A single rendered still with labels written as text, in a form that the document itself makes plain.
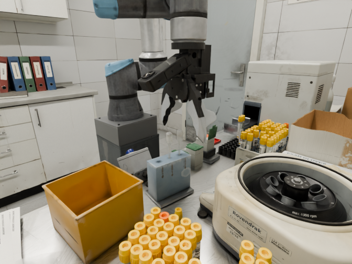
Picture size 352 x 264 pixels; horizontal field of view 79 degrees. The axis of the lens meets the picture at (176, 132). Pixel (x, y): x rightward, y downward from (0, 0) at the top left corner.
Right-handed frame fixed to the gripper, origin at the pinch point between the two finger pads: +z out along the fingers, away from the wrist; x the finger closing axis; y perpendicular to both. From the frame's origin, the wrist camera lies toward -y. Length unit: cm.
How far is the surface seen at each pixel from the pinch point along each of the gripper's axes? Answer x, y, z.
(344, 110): -6, 97, 8
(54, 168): 168, -14, 82
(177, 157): -1.2, -1.5, 5.2
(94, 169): 7.0, -18.5, 6.2
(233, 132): 13.5, 38.6, 12.0
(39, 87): 200, -10, 12
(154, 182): -1.1, -8.0, 9.4
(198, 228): -20.9, -13.2, 3.9
